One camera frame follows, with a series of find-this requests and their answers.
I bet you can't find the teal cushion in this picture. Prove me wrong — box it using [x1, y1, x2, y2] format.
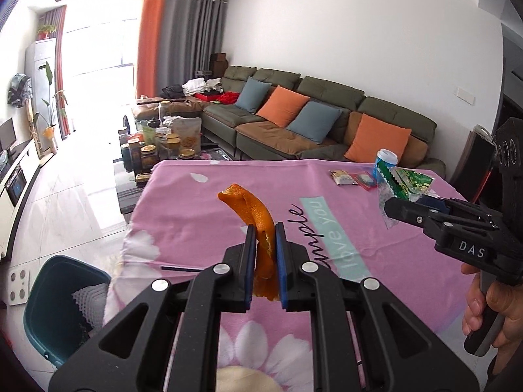
[286, 101, 342, 144]
[236, 77, 270, 114]

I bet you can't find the white bathroom scale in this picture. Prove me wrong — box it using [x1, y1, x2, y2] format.
[7, 266, 30, 306]

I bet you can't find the teal cushion near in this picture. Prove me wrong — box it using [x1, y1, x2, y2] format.
[286, 101, 342, 144]

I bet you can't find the white black tv cabinet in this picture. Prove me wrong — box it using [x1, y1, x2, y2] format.
[0, 140, 41, 262]

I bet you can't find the black glass coffee table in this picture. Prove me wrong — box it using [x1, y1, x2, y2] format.
[113, 118, 234, 215]

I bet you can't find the orange cushion far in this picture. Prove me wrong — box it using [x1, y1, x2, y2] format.
[257, 86, 310, 127]

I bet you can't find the green sectional sofa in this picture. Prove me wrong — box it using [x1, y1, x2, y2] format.
[201, 66, 446, 176]

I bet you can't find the right hand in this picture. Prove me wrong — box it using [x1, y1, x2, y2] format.
[461, 264, 522, 351]

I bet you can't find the green snack wrapper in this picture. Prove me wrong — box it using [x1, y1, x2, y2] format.
[380, 166, 434, 202]

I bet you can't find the blue white cup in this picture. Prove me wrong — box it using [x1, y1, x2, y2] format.
[373, 148, 398, 183]

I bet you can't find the left striped curtain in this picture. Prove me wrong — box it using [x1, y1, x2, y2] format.
[37, 5, 71, 139]

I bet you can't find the orange cushion near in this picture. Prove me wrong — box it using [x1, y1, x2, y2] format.
[344, 112, 411, 163]

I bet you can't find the orange cushion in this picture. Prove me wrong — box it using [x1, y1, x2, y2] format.
[344, 112, 411, 163]
[257, 86, 310, 127]

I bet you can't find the red clear packet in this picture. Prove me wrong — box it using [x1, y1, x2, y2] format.
[350, 172, 378, 191]

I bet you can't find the potted plant on conditioner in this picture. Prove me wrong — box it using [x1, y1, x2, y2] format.
[37, 24, 57, 41]

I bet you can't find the teal cushion far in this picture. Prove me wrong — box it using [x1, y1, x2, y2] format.
[236, 77, 270, 114]

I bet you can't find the white standing air conditioner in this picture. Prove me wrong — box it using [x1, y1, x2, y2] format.
[25, 38, 56, 133]

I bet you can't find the orange peel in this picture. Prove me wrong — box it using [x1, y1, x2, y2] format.
[218, 184, 279, 302]

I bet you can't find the small snack packet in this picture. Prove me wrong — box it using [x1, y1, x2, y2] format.
[330, 170, 357, 186]

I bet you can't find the brown ottoman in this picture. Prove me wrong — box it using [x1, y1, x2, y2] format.
[130, 96, 209, 122]

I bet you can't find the pink floral tablecloth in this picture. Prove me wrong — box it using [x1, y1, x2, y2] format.
[104, 160, 470, 391]

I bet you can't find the orange and grey curtain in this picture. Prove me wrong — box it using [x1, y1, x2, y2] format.
[135, 0, 228, 96]

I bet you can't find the tall green potted plant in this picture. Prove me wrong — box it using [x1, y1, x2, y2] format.
[33, 59, 68, 155]

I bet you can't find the teal trash bin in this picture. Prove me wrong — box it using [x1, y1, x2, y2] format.
[23, 255, 111, 368]

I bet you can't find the white mesh foam net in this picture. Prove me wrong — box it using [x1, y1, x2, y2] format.
[72, 283, 108, 331]

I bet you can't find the small black monitor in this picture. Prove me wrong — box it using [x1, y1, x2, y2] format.
[0, 118, 17, 154]

